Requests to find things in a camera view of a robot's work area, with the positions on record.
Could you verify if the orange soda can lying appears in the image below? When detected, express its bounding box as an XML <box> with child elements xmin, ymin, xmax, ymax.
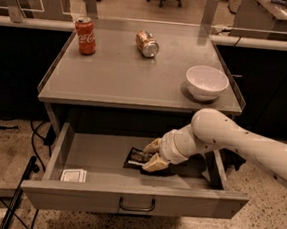
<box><xmin>135</xmin><ymin>30</ymin><xmax>159</xmax><ymax>58</ymax></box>

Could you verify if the red coca-cola can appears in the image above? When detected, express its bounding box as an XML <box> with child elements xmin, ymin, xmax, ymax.
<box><xmin>75</xmin><ymin>17</ymin><xmax>96</xmax><ymax>55</ymax></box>

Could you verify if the black metal drawer handle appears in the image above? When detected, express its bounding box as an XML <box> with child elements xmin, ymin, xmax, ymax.
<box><xmin>119</xmin><ymin>197</ymin><xmax>156</xmax><ymax>212</ymax></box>

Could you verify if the black pole on floor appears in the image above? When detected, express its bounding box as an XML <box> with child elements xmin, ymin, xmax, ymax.
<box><xmin>0</xmin><ymin>156</ymin><xmax>37</xmax><ymax>229</ymax></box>

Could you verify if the open grey top drawer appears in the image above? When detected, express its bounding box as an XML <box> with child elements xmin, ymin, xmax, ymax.
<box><xmin>22</xmin><ymin>122</ymin><xmax>249</xmax><ymax>219</ymax></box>

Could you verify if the grey desk top right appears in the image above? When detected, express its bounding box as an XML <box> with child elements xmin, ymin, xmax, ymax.
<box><xmin>230</xmin><ymin>0</ymin><xmax>287</xmax><ymax>41</ymax></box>

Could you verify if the white card in drawer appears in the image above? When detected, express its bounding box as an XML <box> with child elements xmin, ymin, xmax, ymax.
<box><xmin>61</xmin><ymin>169</ymin><xmax>87</xmax><ymax>183</ymax></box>

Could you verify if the white ceramic bowl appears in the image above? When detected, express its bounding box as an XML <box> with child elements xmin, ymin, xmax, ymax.
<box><xmin>186</xmin><ymin>65</ymin><xmax>230</xmax><ymax>102</ymax></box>

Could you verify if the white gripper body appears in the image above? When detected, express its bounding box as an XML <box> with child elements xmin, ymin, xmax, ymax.
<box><xmin>158</xmin><ymin>129</ymin><xmax>182</xmax><ymax>165</ymax></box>

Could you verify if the dark chocolate rxbar wrapper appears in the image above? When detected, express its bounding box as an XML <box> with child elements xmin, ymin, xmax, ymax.
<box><xmin>123</xmin><ymin>148</ymin><xmax>152</xmax><ymax>169</ymax></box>

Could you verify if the black cloth behind cabinet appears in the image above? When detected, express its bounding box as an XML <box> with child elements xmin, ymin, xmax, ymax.
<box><xmin>224</xmin><ymin>150</ymin><xmax>246</xmax><ymax>171</ymax></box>

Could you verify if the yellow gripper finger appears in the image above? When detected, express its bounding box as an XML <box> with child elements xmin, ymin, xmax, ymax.
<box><xmin>142</xmin><ymin>153</ymin><xmax>169</xmax><ymax>173</ymax></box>
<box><xmin>143</xmin><ymin>138</ymin><xmax>161</xmax><ymax>154</ymax></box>

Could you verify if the grey metal cabinet table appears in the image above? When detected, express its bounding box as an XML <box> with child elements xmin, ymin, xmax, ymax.
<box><xmin>32</xmin><ymin>10</ymin><xmax>253</xmax><ymax>153</ymax></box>

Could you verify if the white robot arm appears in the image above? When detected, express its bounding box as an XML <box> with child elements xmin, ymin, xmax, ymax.
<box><xmin>143</xmin><ymin>108</ymin><xmax>287</xmax><ymax>187</ymax></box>

